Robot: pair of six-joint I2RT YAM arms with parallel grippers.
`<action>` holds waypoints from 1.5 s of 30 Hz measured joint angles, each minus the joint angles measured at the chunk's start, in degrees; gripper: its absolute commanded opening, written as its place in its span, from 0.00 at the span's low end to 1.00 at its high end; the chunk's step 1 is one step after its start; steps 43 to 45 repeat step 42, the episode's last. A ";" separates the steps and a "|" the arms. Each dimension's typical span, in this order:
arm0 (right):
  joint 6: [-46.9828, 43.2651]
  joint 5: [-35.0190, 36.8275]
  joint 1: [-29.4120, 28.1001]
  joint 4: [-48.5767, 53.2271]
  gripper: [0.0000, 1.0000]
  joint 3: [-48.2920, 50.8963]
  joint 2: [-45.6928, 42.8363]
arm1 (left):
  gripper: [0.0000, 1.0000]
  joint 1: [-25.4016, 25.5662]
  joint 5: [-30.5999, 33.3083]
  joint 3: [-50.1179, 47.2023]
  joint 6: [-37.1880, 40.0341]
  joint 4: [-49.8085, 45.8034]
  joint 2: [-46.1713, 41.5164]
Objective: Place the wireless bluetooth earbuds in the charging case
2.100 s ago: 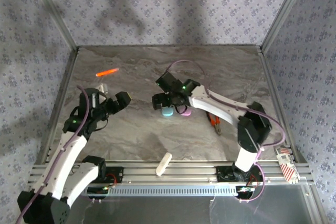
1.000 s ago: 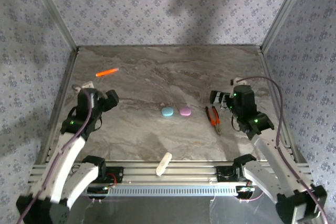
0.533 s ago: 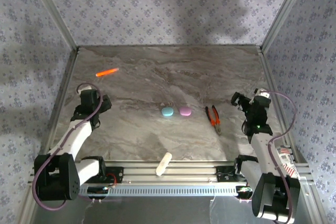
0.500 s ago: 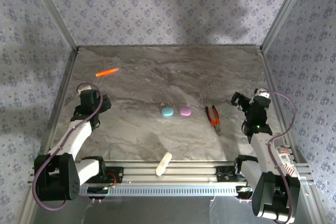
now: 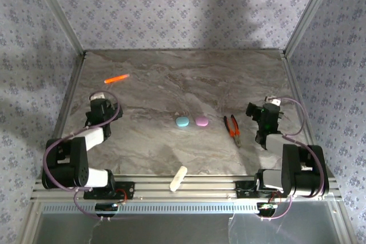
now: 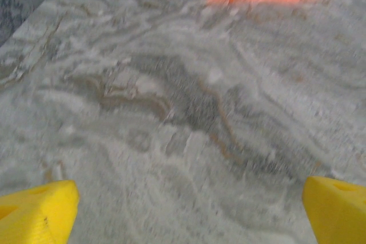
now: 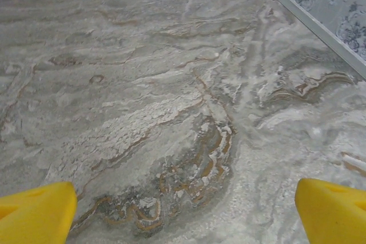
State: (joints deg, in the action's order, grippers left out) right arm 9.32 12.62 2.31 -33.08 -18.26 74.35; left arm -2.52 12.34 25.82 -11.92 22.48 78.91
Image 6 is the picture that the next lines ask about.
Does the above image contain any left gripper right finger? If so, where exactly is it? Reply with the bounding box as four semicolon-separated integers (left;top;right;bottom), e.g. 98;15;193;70
302;175;366;244

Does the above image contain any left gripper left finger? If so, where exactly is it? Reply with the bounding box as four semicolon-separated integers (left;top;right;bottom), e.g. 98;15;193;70
0;180;80;244

